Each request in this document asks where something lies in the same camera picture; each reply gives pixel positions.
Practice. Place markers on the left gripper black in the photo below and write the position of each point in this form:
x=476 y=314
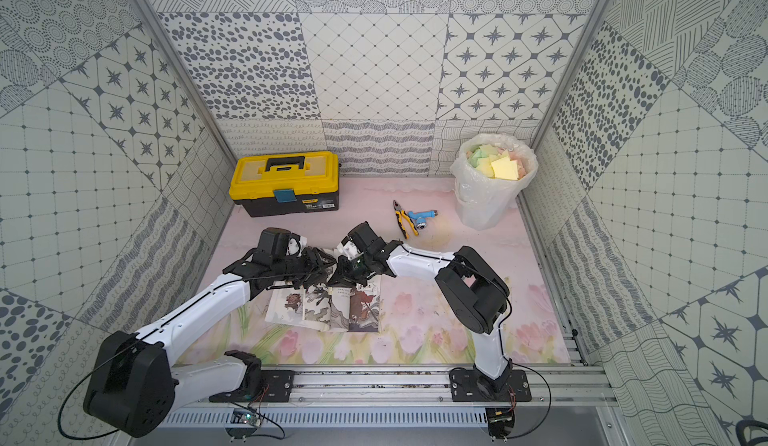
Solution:
x=308 y=263

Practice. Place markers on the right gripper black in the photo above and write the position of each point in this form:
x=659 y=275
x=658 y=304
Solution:
x=343 y=275

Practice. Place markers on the illustrated story book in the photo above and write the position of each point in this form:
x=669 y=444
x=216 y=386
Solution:
x=328 y=309

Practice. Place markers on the yellow sticky note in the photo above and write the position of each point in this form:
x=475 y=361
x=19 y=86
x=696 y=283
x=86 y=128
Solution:
x=506 y=169

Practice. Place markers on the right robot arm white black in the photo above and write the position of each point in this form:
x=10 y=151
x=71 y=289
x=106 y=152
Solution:
x=475 y=293

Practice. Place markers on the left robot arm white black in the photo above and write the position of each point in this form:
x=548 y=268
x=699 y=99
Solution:
x=136 y=381

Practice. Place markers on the pile of discarded sticky notes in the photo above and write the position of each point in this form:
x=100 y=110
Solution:
x=480 y=158

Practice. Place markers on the yellow black pliers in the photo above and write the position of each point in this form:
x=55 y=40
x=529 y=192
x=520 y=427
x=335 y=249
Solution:
x=405 y=224

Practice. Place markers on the yellow black toolbox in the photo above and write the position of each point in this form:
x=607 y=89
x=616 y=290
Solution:
x=276 y=185

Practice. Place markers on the white bin with plastic bag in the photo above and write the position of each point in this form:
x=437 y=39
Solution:
x=482 y=202

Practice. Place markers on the left controller board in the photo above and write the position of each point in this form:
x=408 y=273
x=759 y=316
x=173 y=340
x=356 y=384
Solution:
x=243 y=424

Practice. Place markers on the controller board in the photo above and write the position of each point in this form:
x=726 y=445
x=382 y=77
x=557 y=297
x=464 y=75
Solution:
x=243 y=424
x=500 y=422

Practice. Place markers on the right controller board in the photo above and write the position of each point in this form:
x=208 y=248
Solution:
x=500 y=422

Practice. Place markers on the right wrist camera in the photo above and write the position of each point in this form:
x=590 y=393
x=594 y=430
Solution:
x=348 y=249

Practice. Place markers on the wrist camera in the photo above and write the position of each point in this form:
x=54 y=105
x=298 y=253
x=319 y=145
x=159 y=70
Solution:
x=295 y=245
x=348 y=249

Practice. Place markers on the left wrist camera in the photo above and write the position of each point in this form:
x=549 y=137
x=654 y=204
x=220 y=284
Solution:
x=295 y=245

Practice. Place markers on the blue handled tool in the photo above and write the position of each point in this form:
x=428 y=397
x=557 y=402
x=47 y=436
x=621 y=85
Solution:
x=419 y=219

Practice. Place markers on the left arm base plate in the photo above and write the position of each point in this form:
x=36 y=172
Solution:
x=269 y=386

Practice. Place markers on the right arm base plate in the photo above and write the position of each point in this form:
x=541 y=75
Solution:
x=489 y=386

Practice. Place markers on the aluminium mounting rail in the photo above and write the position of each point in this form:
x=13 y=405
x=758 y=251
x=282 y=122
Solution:
x=392 y=386

